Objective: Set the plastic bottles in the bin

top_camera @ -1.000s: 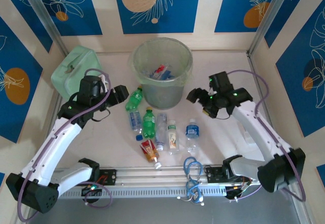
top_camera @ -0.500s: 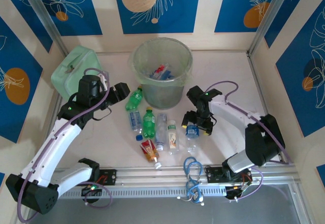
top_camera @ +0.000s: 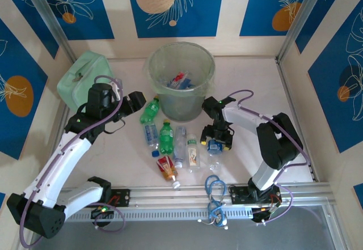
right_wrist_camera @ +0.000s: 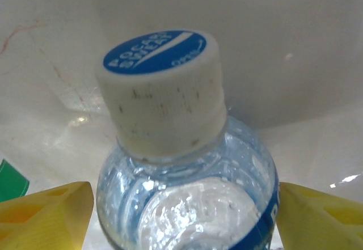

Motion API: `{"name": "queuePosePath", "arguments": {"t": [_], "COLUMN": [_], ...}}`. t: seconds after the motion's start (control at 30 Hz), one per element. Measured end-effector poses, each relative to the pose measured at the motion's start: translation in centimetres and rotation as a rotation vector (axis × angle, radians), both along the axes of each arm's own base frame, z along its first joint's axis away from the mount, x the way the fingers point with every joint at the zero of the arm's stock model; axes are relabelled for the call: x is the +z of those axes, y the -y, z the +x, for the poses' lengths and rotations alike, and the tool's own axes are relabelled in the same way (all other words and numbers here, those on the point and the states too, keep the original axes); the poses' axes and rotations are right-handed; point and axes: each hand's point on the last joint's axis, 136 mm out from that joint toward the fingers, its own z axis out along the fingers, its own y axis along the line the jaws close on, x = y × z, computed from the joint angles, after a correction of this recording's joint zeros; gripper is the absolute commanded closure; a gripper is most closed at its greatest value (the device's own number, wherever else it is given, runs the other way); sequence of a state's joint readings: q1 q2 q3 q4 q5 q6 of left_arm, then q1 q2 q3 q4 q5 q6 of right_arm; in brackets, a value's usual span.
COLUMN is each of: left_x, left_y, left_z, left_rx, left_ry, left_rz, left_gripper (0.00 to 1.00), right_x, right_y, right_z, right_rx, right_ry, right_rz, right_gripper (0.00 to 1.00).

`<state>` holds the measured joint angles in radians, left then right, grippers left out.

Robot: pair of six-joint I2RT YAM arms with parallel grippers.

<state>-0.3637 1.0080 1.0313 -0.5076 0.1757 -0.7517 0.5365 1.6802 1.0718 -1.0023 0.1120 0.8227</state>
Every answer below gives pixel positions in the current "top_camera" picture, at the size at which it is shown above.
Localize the aluminium frame post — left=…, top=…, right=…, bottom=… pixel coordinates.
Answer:
left=19, top=0, right=73, bottom=60
left=276, top=0, right=331, bottom=62

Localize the brown orange label bottle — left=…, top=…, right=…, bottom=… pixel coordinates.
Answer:
left=170, top=70, right=191, bottom=84

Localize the black left camera cable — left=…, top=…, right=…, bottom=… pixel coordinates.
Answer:
left=102, top=116, right=126, bottom=134

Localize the clear bottle red blue label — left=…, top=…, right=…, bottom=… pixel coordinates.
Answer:
left=172, top=125, right=188, bottom=168

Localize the aluminium mounting rail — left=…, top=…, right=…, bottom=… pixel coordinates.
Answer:
left=59, top=182, right=333, bottom=205

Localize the mint green zip pouch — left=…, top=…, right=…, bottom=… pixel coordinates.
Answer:
left=56, top=50, right=116, bottom=114

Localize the translucent green bucket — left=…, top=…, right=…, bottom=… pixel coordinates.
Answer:
left=147, top=42, right=216, bottom=122

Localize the clear bottle blue label white cap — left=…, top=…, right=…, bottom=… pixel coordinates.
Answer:
left=206, top=138, right=225, bottom=175

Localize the clear bottle pale blue label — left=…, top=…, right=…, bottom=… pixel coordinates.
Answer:
left=143, top=122, right=161, bottom=158

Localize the white bottle green cap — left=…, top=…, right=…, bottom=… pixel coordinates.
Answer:
left=185, top=133, right=201, bottom=173

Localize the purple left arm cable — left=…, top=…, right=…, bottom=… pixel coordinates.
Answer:
left=19, top=75, right=126, bottom=247

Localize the coiled blue cable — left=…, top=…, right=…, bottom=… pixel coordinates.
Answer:
left=204, top=174, right=228, bottom=231

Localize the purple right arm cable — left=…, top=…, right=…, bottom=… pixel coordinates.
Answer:
left=229, top=90, right=312, bottom=224

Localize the slotted grey cable duct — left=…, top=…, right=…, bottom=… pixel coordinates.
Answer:
left=67, top=204, right=256, bottom=222

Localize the red orange bottle white cap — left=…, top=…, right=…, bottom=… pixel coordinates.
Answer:
left=155, top=156, right=182, bottom=189

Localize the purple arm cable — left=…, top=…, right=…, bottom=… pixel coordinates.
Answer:
left=19, top=75, right=126, bottom=247
left=229, top=90, right=312, bottom=224

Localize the grey metal panel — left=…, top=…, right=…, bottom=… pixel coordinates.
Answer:
left=28, top=204, right=347, bottom=250

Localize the green bottle yellow cap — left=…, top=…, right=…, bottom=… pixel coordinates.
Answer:
left=159, top=118, right=175, bottom=156

